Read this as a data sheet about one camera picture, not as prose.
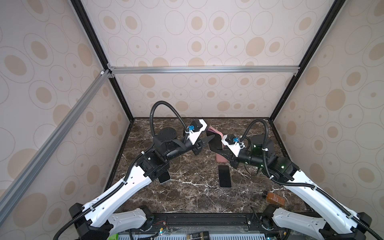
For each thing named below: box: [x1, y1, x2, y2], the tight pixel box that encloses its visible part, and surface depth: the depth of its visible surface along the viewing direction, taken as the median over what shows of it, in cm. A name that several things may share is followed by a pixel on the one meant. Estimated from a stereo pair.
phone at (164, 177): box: [157, 171, 172, 184], surface depth 89 cm
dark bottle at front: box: [186, 231, 210, 240], surface depth 69 cm
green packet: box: [108, 233, 119, 240], surface depth 70 cm
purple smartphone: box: [218, 165, 232, 188], surface depth 90 cm
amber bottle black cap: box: [266, 192, 286, 206], surface depth 79 cm
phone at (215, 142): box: [206, 126, 225, 152], surface depth 58 cm
